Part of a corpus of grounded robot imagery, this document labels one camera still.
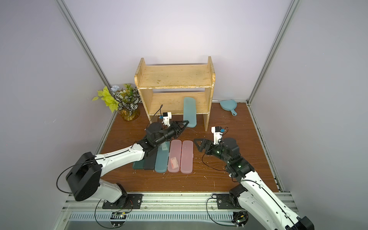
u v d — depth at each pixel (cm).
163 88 70
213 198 74
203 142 64
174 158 87
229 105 118
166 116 73
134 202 73
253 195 48
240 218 70
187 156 89
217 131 66
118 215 72
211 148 64
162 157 87
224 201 73
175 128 67
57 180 43
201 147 64
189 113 79
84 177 43
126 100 90
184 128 71
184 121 74
